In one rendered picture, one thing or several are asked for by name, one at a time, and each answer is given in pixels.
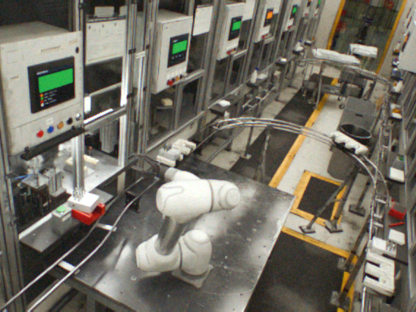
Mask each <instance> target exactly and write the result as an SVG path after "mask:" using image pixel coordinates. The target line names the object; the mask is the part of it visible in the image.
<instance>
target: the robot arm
mask: <svg viewBox="0 0 416 312"><path fill-rule="evenodd" d="M132 156H133V157H137V158H139V159H142V160H143V159H144V160H145V161H146V162H148V163H149V164H150V165H151V166H152V167H153V171H144V170H143V169H142V168H140V167H138V166H135V165H133V166H132V167H131V169H132V170H135V171H137V172H138V173H141V175H142V177H144V178H147V179H153V180H154V181H157V180H159V178H160V179H162V180H165V181H166V182H167V184H165V185H162V186H161V187H160V188H159V189H158V191H157V195H156V203H157V208H158V209H159V210H160V213H162V214H163V222H162V225H161V227H160V231H159V234H156V235H155V236H153V238H151V239H148V240H147V241H145V242H144V243H142V244H141V245H139V246H138V248H137V250H136V258H137V265H138V267H139V268H140V269H141V270H144V271H147V272H162V271H169V270H173V271H172V272H171V276H172V277H174V278H179V279H181V280H183V281H185V282H187V283H189V284H191V285H193V286H195V287H196V288H197V289H201V288H202V284H203V282H204V281H205V279H206V278H207V276H208V275H209V274H210V272H211V271H212V270H213V268H214V267H213V266H212V265H211V264H209V263H210V259H211V255H212V244H211V241H210V238H209V237H208V236H207V234H206V233H205V232H204V231H202V230H192V231H189V232H188V233H186V234H185V236H183V237H182V234H183V232H184V230H185V227H186V225H187V223H188V222H189V221H191V220H192V219H194V218H197V217H198V216H199V215H201V214H205V212H216V211H221V210H225V209H233V208H235V207H236V206H237V205H239V203H240V199H241V195H240V191H239V188H237V187H236V186H235V185H234V184H232V182H228V181H225V180H215V179H199V178H198V177H197V176H195V175H194V174H190V173H188V172H185V171H180V170H176V169H174V168H172V167H170V168H169V167H167V166H162V165H161V164H160V159H157V158H155V157H153V156H151V155H150V154H147V152H146V154H145V155H142V154H137V152H134V153H133V154H132ZM153 161H154V162H153ZM148 174H151V175H148ZM153 175H155V176H153ZM158 177H159V178H158Z"/></svg>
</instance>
